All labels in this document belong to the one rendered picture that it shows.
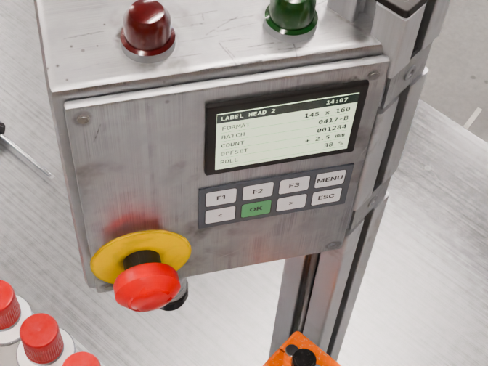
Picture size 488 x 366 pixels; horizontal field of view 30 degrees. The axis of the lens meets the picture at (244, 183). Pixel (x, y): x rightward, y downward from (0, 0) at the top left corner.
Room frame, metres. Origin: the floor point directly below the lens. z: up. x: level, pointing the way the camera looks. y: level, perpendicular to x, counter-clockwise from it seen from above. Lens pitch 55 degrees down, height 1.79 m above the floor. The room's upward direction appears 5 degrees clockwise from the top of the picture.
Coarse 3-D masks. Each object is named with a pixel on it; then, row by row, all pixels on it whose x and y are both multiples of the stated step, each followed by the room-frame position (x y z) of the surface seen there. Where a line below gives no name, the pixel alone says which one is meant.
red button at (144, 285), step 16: (128, 256) 0.26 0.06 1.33; (144, 256) 0.26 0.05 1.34; (128, 272) 0.25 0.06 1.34; (144, 272) 0.25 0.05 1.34; (160, 272) 0.25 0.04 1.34; (176, 272) 0.26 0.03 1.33; (128, 288) 0.24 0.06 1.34; (144, 288) 0.24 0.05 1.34; (160, 288) 0.24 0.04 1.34; (176, 288) 0.25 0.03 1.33; (128, 304) 0.24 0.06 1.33; (144, 304) 0.24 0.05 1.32; (160, 304) 0.24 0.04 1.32
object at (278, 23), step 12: (276, 0) 0.32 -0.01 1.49; (288, 0) 0.31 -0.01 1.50; (300, 0) 0.31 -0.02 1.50; (312, 0) 0.32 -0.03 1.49; (264, 12) 0.32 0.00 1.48; (276, 12) 0.31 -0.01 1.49; (288, 12) 0.31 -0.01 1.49; (300, 12) 0.31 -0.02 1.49; (312, 12) 0.31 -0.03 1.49; (264, 24) 0.32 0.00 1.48; (276, 24) 0.31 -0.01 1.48; (288, 24) 0.31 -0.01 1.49; (300, 24) 0.31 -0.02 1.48; (312, 24) 0.31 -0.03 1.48; (276, 36) 0.31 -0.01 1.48; (288, 36) 0.31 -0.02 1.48; (300, 36) 0.31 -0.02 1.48
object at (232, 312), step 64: (0, 0) 0.97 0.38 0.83; (0, 64) 0.84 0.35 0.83; (448, 128) 0.80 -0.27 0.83; (0, 192) 0.63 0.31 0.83; (64, 192) 0.64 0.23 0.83; (448, 192) 0.69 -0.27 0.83; (0, 256) 0.54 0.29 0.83; (64, 256) 0.55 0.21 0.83; (384, 256) 0.58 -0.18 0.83; (448, 256) 0.59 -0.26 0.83; (64, 320) 0.46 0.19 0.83; (128, 320) 0.47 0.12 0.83; (192, 320) 0.48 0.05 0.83; (256, 320) 0.48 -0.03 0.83; (384, 320) 0.50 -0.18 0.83; (448, 320) 0.50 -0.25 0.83
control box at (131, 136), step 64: (64, 0) 0.32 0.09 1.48; (128, 0) 0.33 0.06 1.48; (192, 0) 0.33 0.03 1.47; (256, 0) 0.33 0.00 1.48; (320, 0) 0.34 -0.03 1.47; (64, 64) 0.28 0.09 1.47; (128, 64) 0.29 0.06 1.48; (192, 64) 0.29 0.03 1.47; (256, 64) 0.29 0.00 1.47; (320, 64) 0.30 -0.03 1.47; (384, 64) 0.31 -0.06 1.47; (64, 128) 0.27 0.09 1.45; (128, 128) 0.27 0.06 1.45; (192, 128) 0.28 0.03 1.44; (128, 192) 0.27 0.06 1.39; (192, 192) 0.28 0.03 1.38; (192, 256) 0.28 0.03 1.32; (256, 256) 0.29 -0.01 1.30
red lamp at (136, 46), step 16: (144, 0) 0.31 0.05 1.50; (128, 16) 0.30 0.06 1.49; (144, 16) 0.30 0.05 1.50; (160, 16) 0.30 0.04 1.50; (128, 32) 0.29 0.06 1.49; (144, 32) 0.29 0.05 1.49; (160, 32) 0.29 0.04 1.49; (128, 48) 0.29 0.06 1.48; (144, 48) 0.29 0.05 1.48; (160, 48) 0.29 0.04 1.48
